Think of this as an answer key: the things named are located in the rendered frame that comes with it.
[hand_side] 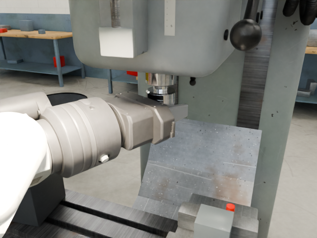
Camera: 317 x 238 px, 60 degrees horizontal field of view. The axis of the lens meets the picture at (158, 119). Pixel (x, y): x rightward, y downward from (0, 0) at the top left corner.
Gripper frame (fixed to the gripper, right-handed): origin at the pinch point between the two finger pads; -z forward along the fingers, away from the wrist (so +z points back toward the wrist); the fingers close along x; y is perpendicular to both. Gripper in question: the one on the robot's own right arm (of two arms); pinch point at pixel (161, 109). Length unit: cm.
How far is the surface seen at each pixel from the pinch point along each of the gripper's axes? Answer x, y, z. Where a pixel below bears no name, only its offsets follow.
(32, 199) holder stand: 25.7, 25.1, 14.9
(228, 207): -8.9, 19.2, -9.3
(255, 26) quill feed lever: -16.5, -13.8, 3.9
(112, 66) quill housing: -0.2, -8.1, 8.9
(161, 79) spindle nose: -1.8, -5.6, 1.7
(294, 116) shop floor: 92, 120, -336
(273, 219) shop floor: 24, 122, -134
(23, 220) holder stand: 28.8, 31.9, 16.9
